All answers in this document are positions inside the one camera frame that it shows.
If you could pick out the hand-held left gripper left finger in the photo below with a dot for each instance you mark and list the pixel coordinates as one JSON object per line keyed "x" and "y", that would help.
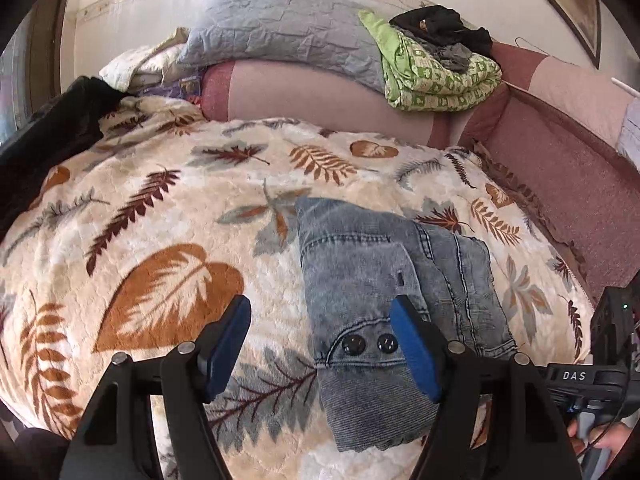
{"x": 232, "y": 340}

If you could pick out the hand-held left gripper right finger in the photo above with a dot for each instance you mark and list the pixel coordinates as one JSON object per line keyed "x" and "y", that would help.
{"x": 415, "y": 350}

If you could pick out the blue denim pants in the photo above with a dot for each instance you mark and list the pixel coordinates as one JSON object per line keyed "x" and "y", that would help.
{"x": 360, "y": 260}

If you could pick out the person's right hand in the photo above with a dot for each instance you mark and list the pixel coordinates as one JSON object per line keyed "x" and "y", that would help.
{"x": 612, "y": 440}

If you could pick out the beige leaf-print blanket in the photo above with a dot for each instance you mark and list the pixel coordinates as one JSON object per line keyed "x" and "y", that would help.
{"x": 175, "y": 210}

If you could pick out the pale lilac cloth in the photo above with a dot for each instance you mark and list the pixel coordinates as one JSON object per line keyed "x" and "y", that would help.
{"x": 631, "y": 132}

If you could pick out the pink sofa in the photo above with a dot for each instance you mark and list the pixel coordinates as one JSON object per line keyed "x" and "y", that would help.
{"x": 300, "y": 95}

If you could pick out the purple plastic packet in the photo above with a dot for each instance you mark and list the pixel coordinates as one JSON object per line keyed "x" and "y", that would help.
{"x": 175, "y": 90}

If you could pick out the green patterned cloth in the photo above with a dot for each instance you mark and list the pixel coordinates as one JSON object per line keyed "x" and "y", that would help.
{"x": 425, "y": 85}

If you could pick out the black fleece cloth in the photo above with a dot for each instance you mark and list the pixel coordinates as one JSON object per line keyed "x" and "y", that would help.
{"x": 45, "y": 135}

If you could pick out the white crumpled cloth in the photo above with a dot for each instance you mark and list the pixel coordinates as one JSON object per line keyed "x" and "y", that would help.
{"x": 130, "y": 67}

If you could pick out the white rod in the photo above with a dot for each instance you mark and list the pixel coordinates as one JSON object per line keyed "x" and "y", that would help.
{"x": 625, "y": 86}

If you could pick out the grey crumpled cloth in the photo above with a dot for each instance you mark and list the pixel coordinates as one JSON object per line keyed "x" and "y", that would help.
{"x": 452, "y": 57}

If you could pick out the grey quilted pillow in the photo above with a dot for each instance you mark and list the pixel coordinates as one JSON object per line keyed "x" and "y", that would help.
{"x": 280, "y": 25}

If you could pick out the black garment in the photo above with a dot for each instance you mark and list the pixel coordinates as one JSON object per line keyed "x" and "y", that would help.
{"x": 440, "y": 22}

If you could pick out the wooden door frame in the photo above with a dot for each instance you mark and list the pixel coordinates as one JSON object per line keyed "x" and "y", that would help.
{"x": 45, "y": 35}

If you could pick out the framed wall picture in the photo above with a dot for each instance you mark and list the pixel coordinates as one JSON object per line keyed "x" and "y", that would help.
{"x": 575, "y": 5}

